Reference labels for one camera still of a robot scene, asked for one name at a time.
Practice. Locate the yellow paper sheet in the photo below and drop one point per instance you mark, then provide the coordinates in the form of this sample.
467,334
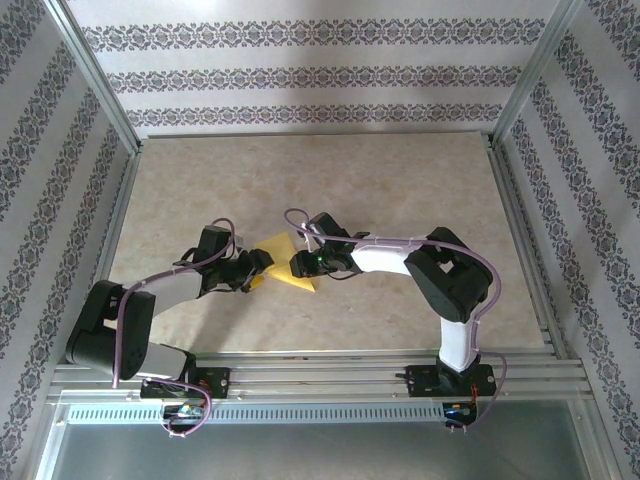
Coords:
280,245

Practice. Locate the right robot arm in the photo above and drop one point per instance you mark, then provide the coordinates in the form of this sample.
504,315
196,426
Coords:
450,280

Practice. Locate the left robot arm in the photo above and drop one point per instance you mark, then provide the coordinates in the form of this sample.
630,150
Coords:
110,325

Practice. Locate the small circuit board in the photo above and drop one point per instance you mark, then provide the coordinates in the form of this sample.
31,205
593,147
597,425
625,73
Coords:
457,411
184,411

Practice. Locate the grey metal panel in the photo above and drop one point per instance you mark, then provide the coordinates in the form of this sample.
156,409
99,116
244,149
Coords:
320,455

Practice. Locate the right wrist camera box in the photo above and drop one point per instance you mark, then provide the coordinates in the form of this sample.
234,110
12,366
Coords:
307,240

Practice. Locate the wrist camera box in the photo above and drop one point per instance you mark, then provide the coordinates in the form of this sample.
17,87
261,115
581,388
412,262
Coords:
240,242
307,240

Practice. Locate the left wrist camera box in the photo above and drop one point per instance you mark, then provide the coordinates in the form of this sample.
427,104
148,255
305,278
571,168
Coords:
240,242

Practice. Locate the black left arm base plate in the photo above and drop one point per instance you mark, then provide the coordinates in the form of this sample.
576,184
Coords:
220,382

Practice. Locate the aluminium mounting rail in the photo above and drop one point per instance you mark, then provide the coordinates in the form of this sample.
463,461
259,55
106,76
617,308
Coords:
320,380

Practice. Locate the aluminium side rail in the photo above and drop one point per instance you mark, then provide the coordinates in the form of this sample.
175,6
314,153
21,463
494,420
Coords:
520,230
114,230

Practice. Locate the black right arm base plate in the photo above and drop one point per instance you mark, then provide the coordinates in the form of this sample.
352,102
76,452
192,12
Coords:
420,382

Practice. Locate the aluminium frame post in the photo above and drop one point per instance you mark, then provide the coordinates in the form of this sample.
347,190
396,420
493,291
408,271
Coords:
535,75
95,77

